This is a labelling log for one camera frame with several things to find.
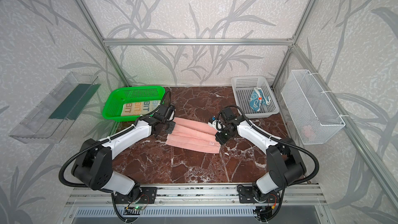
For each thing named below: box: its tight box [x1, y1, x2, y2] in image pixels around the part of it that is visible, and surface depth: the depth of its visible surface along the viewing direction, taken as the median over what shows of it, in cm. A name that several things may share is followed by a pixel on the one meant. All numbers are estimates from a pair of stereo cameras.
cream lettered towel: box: [121, 100, 162, 117], surface depth 107 cm
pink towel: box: [165, 117, 221, 154], surface depth 92 cm
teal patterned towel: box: [249, 87, 270, 112], surface depth 107 cm
